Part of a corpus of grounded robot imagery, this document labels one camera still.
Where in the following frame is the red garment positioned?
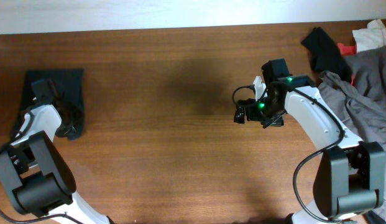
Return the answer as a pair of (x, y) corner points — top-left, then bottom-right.
(336, 43), (357, 85)

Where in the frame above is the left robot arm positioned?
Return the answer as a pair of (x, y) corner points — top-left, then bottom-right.
(0, 101), (113, 224)

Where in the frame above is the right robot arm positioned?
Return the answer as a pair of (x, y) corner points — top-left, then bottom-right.
(233, 75), (386, 223)

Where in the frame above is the grey garment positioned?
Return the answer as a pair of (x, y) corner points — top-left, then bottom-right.
(318, 45), (386, 201)

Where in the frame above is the black garment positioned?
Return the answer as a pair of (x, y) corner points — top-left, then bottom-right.
(301, 27), (352, 83)

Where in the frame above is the white garment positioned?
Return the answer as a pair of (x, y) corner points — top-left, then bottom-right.
(352, 19), (386, 53)

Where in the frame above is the black Nike t-shirt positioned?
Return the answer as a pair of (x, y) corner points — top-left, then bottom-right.
(11, 68), (85, 137)

